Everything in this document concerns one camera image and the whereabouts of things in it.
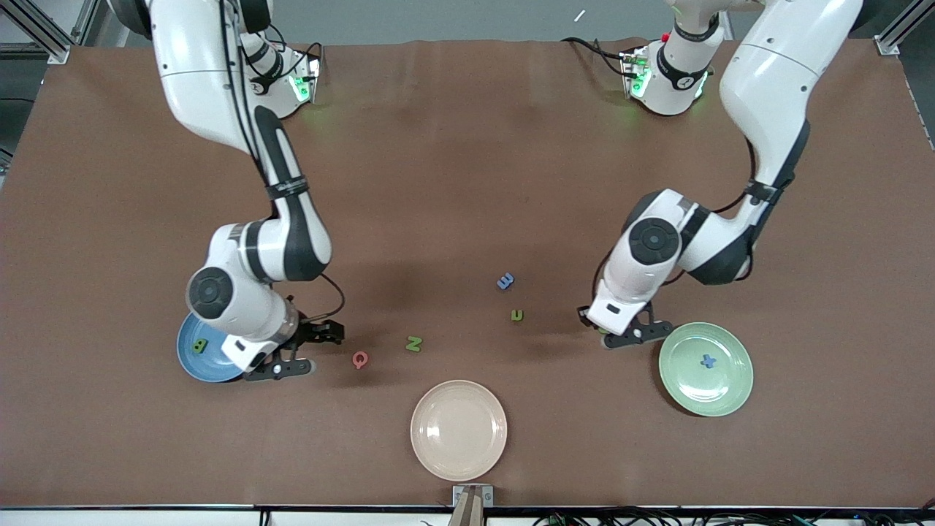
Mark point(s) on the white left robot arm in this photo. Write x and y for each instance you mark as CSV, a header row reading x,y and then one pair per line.
x,y
767,88

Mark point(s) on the beige plate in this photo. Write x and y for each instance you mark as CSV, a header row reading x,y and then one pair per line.
x,y
459,431

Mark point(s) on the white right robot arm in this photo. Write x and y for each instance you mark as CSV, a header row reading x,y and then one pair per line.
x,y
219,73

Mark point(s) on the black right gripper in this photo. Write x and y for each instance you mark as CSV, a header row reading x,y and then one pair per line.
x,y
310,334

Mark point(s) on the brown table cover sheet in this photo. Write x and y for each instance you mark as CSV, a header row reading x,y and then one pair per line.
x,y
467,183

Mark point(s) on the aluminium frame post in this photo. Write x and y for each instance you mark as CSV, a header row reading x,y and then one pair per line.
x,y
887,44
44,33

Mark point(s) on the green plate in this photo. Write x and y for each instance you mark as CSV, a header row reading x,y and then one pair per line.
x,y
723,387

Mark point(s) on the blue letter m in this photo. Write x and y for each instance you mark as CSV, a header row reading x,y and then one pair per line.
x,y
505,281

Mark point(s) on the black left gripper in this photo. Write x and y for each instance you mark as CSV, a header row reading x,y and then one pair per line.
x,y
584,320

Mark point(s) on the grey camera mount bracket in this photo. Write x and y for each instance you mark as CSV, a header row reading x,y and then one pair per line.
x,y
472,508

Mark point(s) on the red letter Q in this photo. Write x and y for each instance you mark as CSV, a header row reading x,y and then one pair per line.
x,y
354,359

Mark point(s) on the blue plate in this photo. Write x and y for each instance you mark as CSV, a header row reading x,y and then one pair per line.
x,y
193,363

